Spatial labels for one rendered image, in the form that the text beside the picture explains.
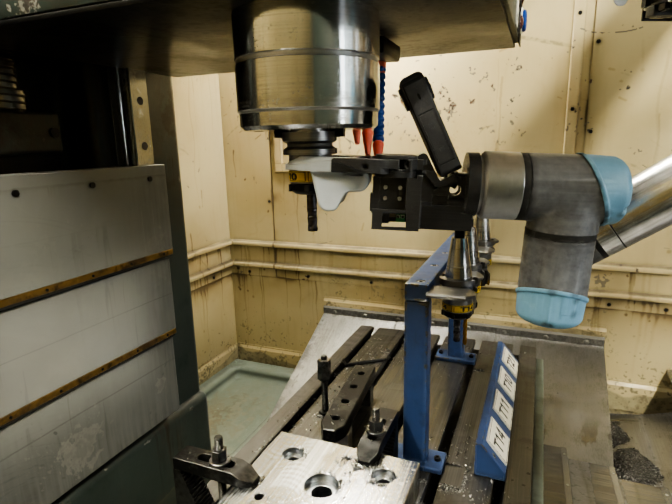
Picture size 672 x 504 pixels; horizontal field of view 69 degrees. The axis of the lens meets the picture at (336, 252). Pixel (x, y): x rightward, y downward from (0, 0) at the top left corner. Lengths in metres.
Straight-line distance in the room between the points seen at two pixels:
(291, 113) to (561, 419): 1.15
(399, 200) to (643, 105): 1.08
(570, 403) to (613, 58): 0.91
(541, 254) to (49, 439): 0.77
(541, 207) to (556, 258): 0.06
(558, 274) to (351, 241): 1.16
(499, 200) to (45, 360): 0.69
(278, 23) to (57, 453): 0.74
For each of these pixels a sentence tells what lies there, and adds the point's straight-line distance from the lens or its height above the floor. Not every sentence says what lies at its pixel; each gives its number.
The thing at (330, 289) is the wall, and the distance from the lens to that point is 1.75.
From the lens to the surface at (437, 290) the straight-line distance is 0.80.
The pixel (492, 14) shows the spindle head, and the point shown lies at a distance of 0.63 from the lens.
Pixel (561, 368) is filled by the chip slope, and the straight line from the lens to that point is 1.57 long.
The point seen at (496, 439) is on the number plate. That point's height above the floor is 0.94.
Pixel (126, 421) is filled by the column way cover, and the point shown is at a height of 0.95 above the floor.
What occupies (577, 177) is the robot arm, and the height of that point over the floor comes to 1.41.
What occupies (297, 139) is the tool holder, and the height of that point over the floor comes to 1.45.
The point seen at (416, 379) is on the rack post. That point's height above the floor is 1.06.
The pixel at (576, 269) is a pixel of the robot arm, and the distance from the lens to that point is 0.59.
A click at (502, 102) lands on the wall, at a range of 1.53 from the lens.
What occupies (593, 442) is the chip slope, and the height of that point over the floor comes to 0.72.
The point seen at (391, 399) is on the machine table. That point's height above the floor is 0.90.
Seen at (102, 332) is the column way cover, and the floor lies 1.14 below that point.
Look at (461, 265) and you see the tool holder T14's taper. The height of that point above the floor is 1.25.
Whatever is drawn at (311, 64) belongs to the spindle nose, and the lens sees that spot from 0.50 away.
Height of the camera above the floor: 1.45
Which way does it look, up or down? 13 degrees down
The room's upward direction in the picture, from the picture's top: 1 degrees counter-clockwise
